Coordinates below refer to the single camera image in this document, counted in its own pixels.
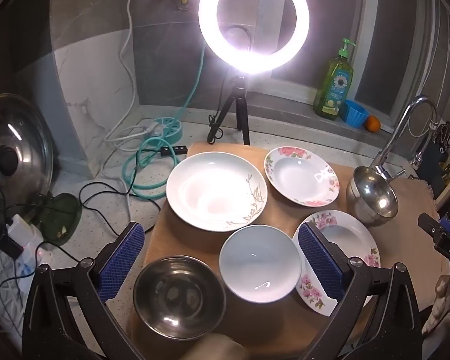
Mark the black adapter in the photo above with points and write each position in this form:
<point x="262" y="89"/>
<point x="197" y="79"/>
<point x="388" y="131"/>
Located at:
<point x="5" y="243"/>

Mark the dark utensil holder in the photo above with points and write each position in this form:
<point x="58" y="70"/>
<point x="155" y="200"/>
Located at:
<point x="435" y="165"/>

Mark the chrome faucet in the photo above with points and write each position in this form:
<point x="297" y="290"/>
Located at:
<point x="401" y="127"/>

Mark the tan cloth mat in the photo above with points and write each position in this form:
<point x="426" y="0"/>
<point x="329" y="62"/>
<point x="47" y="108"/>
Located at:
<point x="277" y="326"/>

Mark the black inline switch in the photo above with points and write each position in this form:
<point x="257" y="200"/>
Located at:
<point x="173" y="150"/>

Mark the teal round power strip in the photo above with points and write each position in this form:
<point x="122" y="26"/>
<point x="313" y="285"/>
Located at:
<point x="168" y="127"/>

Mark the steel pot lid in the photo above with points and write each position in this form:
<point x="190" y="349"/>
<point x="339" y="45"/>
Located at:
<point x="18" y="150"/>

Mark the steel bowl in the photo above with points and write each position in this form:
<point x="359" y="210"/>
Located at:
<point x="375" y="198"/>
<point x="180" y="296"/>

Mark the white plate pink blossom print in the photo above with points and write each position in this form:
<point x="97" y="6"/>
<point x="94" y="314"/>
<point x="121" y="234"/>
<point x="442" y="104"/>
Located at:
<point x="345" y="240"/>

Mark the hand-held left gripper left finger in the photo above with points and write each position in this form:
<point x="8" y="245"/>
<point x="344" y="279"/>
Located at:
<point x="122" y="262"/>

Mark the black tripod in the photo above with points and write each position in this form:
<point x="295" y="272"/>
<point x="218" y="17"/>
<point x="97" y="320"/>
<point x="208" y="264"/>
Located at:
<point x="238" y="97"/>

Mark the blue ribbed cup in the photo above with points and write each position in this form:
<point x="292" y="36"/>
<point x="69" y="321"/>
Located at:
<point x="355" y="112"/>

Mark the green dish soap bottle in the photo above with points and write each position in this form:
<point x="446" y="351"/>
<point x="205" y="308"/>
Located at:
<point x="333" y="86"/>

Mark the white plate pink rose print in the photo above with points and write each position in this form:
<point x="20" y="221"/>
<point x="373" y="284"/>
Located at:
<point x="303" y="176"/>

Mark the white charger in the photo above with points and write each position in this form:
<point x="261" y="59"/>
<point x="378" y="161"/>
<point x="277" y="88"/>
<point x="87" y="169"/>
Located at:
<point x="20" y="232"/>

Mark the orange fruit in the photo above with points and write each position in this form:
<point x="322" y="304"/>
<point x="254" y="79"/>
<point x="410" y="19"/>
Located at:
<point x="373" y="123"/>

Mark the person's left hand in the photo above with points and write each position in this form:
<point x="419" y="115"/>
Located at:
<point x="217" y="348"/>

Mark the large white plate leaf print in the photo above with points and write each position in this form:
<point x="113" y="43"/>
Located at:
<point x="210" y="191"/>

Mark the black scissors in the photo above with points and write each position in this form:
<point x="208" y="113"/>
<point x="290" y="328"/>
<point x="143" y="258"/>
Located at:
<point x="444" y="135"/>

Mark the person's right hand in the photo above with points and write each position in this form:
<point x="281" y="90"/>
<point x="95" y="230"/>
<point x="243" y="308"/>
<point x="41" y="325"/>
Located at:
<point x="441" y="292"/>

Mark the light blue ceramic bowl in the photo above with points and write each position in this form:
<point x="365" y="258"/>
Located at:
<point x="258" y="262"/>

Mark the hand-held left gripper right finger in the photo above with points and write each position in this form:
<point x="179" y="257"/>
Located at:
<point x="320" y="262"/>

